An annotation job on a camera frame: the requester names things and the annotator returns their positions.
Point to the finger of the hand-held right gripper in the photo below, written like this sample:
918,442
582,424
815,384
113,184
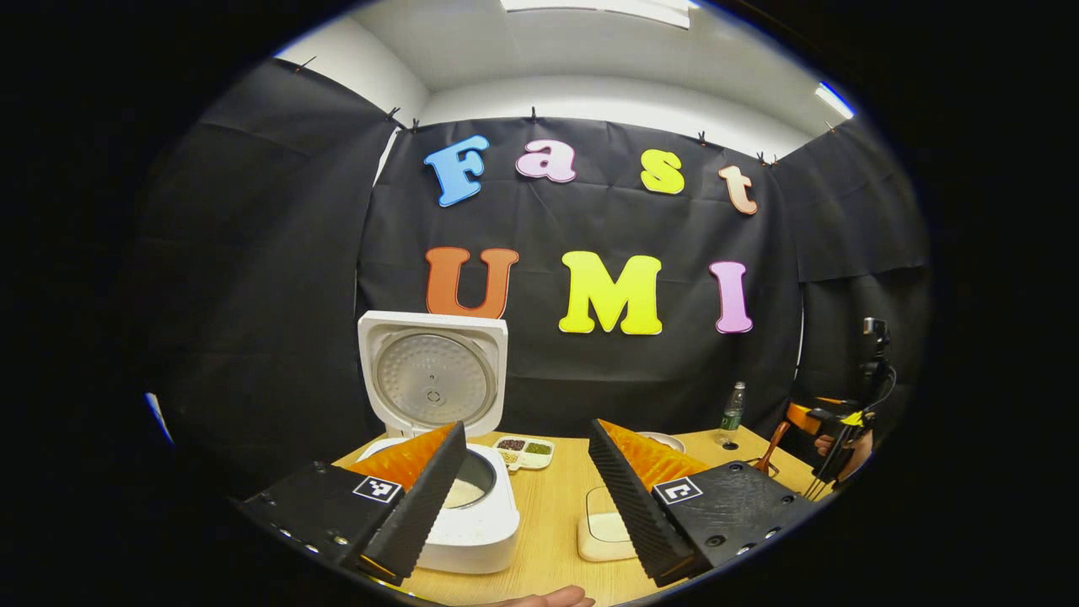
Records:
809,415

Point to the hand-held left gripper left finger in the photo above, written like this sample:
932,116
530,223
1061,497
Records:
421,514

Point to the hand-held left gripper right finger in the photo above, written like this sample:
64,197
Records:
632,506

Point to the brown wooden spoon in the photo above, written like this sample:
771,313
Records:
771,447

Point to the white rice cooker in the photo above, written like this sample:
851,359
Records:
434,379

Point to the white round plate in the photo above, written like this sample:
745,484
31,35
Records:
666,440

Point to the green label water bottle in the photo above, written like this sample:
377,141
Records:
732,417

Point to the white divided grain dish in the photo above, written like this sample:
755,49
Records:
524,451

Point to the black backdrop cloth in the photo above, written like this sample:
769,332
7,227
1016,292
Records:
270,295

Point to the computer monitor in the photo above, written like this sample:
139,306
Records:
158,417

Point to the long ceiling light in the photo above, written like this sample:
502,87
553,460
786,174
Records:
598,10

